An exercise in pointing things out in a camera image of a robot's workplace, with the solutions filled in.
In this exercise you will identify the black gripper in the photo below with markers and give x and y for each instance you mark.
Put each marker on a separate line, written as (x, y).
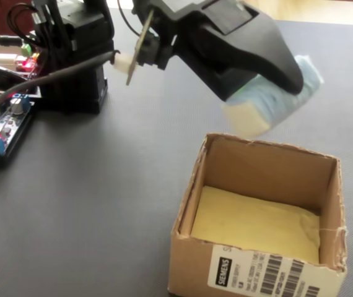
(189, 12)

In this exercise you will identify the blue yarn-wrapped foam block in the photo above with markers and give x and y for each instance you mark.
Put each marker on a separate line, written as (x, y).
(257, 111)

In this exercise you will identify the brown cardboard box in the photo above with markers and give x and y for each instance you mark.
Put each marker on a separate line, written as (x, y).
(195, 266)

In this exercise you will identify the yellow foam pad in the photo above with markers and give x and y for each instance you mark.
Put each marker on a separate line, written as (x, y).
(251, 222)

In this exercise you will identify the small board with red LED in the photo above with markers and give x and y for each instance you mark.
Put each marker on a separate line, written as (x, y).
(26, 63)

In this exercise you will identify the white barcode shipping label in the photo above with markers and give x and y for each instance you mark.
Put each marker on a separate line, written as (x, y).
(257, 272)

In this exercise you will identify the black camera circuit board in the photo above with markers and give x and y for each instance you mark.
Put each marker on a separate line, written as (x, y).
(151, 52)

